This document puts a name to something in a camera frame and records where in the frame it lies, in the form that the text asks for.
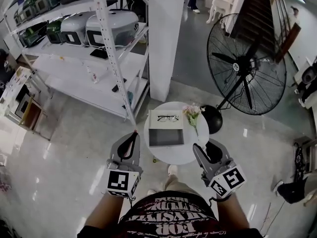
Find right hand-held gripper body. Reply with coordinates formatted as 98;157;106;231
200;157;248;199

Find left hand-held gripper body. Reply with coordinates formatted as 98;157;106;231
106;158;144;199

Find grey drawer box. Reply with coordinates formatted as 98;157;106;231
148;109;185;148

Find person's left forearm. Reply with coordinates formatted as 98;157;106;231
84;194;123;233

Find person's right forearm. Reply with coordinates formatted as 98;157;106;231
216;196;250;230

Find round white side table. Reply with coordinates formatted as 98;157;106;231
143;101;211;165

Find black standing fan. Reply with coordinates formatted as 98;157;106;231
199;13;287;135

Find person's khaki trousers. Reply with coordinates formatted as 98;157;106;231
158;174;199;195

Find pink flower bouquet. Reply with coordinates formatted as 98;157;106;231
182;103;207;137

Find black eyeglasses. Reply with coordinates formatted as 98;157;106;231
158;115;179;123

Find black remote control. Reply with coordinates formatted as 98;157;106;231
111;77;127;93

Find person's dark red printed shirt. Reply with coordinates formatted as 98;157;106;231
76;190;263;238

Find black bag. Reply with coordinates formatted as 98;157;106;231
293;142;307;178

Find clear plastic bottle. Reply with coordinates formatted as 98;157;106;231
86;65;99;83

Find grey shelf unit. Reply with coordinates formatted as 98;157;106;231
293;136;317;180

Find white metal shelving rack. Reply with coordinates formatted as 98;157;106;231
2;0;151;126

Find wooden chair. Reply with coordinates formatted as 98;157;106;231
18;95;53;141

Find black tablet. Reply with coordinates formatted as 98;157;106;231
89;48;109;60

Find small table with papers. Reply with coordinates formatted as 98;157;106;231
0;65;33;104

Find white countertop appliance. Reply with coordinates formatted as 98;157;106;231
85;8;139;47
60;15;96;46

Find brown wooden plank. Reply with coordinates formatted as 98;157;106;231
274;22;302;64

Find green countertop appliance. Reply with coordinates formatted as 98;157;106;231
46;20;65;44
18;21;49;48

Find dark wooden staircase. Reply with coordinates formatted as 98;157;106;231
230;0;280;57

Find white ornate furniture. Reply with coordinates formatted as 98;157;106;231
207;0;238;24

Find row of grey appliances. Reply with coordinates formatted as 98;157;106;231
13;0;92;26

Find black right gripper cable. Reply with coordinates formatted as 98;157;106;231
208;194;223;215

